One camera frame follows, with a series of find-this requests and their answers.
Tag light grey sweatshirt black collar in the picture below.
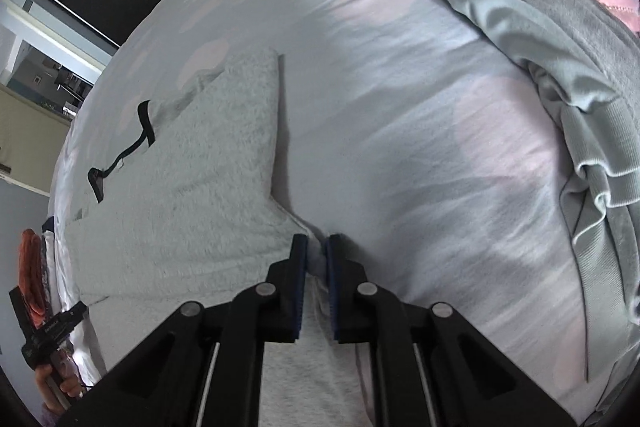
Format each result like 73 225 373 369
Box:
65 49 372 426

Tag stack of white folded clothes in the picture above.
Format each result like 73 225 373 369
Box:
40 216 106 386

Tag person's left hand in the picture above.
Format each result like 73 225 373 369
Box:
35 349 86 415

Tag orange folded garment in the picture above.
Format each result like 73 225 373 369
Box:
17 229 50 329

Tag grey pink-dotted bed sheet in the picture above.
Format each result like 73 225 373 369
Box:
51 0 608 425

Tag beige room door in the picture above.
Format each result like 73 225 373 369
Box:
0 86 70 196

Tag grey jacket with black trim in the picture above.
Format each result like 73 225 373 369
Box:
446 0 639 426

